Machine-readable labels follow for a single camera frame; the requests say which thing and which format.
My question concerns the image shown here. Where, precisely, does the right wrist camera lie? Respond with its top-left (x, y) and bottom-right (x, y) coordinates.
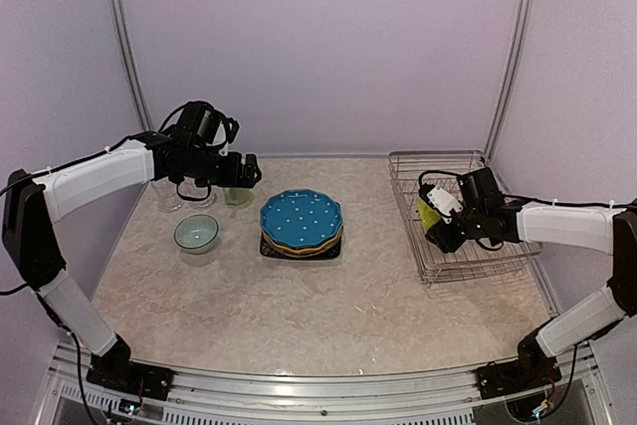
top-left (418, 170), bottom-right (464, 224)

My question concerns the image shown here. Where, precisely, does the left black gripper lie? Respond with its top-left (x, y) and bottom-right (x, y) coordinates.
top-left (185, 145), bottom-right (262, 188)

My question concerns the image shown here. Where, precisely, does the white patterned bowl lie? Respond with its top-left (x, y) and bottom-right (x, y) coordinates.
top-left (173, 214), bottom-right (219, 255)

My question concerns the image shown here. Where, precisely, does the vertical aluminium post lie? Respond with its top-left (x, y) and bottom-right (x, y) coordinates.
top-left (484, 0), bottom-right (533, 160)
top-left (108, 0), bottom-right (153, 130)

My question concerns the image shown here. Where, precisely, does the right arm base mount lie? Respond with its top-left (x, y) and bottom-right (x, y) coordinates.
top-left (475, 360), bottom-right (562, 400)

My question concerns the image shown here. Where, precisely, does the right vertical aluminium post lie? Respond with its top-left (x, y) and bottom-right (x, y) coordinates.
top-left (484, 0), bottom-right (533, 160)

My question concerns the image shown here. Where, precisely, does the clear glass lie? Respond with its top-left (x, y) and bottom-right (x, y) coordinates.
top-left (188, 185), bottom-right (217, 209)
top-left (150, 179), bottom-right (183, 213)

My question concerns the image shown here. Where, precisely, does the pale green mug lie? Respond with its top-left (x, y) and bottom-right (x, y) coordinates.
top-left (223, 187), bottom-right (251, 206)

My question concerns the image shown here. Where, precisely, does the metal wire dish rack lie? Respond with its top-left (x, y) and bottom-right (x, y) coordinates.
top-left (387, 148), bottom-right (546, 289)

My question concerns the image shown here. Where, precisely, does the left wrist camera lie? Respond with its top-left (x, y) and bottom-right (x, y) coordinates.
top-left (212, 116), bottom-right (239, 156)

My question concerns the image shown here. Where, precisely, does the blue polka dot plate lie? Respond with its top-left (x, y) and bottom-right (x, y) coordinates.
top-left (260, 189), bottom-right (343, 250)

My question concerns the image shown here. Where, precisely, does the left vertical aluminium post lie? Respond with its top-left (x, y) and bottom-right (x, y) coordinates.
top-left (108, 0), bottom-right (153, 130)

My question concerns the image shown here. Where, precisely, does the yellow-green bowl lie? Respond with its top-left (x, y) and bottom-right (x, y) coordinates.
top-left (417, 198), bottom-right (442, 232)

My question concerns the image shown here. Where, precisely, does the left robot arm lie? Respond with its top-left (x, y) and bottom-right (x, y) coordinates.
top-left (1, 101), bottom-right (262, 392)

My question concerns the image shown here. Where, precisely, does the aluminium front frame rail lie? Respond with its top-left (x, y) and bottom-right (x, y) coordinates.
top-left (34, 339), bottom-right (616, 425)

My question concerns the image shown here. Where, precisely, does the orange polka dot plate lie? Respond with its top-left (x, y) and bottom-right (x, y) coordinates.
top-left (262, 227), bottom-right (343, 257)

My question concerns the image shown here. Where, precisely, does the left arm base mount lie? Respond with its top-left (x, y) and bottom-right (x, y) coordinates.
top-left (87, 362), bottom-right (174, 401)

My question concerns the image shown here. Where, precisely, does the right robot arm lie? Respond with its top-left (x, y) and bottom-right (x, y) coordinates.
top-left (418, 167), bottom-right (636, 394)

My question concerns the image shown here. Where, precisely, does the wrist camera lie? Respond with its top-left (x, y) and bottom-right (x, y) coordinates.
top-left (418, 170), bottom-right (464, 224)
top-left (212, 116), bottom-right (239, 156)

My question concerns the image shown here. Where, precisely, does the black square floral plate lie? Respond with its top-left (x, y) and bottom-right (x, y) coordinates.
top-left (259, 233), bottom-right (342, 261)

